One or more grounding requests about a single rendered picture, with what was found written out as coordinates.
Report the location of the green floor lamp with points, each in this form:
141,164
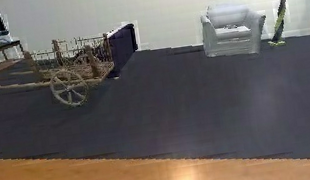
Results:
279,20

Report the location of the wooden cart with wheels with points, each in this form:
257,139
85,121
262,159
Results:
70,73

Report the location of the white armchair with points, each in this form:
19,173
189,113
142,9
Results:
232,31

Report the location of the dark purple sofa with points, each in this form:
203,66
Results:
122,43

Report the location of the dark grey carpet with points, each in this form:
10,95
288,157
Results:
172,105

